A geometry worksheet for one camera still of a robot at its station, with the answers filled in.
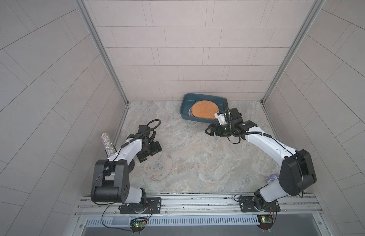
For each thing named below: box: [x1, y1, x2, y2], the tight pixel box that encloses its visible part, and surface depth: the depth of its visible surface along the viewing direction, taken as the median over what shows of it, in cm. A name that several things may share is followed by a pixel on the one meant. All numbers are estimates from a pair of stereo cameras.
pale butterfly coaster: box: [143, 149, 173, 181], surface depth 85 cm
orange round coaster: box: [191, 99, 219, 120], surface depth 111 cm
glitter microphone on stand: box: [100, 132, 118, 159], surface depth 71 cm
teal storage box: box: [179, 92, 230, 124], surface depth 113 cm
